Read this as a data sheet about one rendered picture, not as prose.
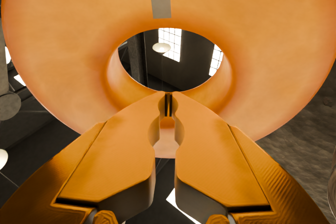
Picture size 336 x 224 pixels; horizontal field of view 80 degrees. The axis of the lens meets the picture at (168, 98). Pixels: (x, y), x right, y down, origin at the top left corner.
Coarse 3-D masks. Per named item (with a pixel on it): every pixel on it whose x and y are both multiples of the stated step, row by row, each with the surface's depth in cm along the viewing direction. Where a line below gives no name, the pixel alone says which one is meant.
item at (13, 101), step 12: (0, 24) 196; (0, 36) 198; (0, 48) 201; (0, 60) 205; (0, 72) 208; (0, 84) 211; (0, 96) 220; (12, 96) 232; (0, 108) 223; (12, 108) 236
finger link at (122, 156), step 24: (168, 96) 13; (120, 120) 9; (144, 120) 9; (96, 144) 8; (120, 144) 8; (144, 144) 8; (96, 168) 7; (120, 168) 7; (144, 168) 7; (72, 192) 6; (96, 192) 6; (120, 192) 6; (144, 192) 7; (120, 216) 7
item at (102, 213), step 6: (102, 210) 6; (108, 210) 6; (96, 216) 5; (102, 216) 5; (108, 216) 5; (114, 216) 5; (210, 216) 6; (216, 216) 6; (222, 216) 6; (96, 222) 5; (102, 222) 5; (108, 222) 5; (114, 222) 5; (210, 222) 5; (216, 222) 5; (222, 222) 5; (228, 222) 5
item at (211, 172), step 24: (192, 120) 10; (216, 120) 10; (192, 144) 8; (216, 144) 8; (192, 168) 7; (216, 168) 7; (240, 168) 7; (192, 192) 6; (216, 192) 6; (240, 192) 6; (192, 216) 7
